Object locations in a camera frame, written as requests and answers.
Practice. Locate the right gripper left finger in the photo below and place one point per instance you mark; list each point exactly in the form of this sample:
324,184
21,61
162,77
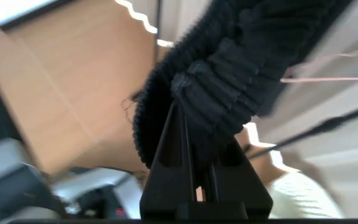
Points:
166,186

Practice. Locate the black shorts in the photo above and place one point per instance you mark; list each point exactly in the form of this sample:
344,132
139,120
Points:
228,62

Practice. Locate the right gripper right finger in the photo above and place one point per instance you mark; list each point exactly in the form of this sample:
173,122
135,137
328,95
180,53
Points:
241,183

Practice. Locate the black clothes rack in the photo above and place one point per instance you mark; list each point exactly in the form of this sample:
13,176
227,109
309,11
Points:
322,126

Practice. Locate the beige curtain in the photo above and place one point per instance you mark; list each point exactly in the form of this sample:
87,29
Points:
337,174

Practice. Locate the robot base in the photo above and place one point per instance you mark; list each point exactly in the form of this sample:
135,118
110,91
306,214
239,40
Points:
11,193

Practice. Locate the pink clothes hanger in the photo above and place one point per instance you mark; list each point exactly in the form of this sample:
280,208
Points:
322,80

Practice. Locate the white laundry basket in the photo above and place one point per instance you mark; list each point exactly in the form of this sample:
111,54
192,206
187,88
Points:
300,196

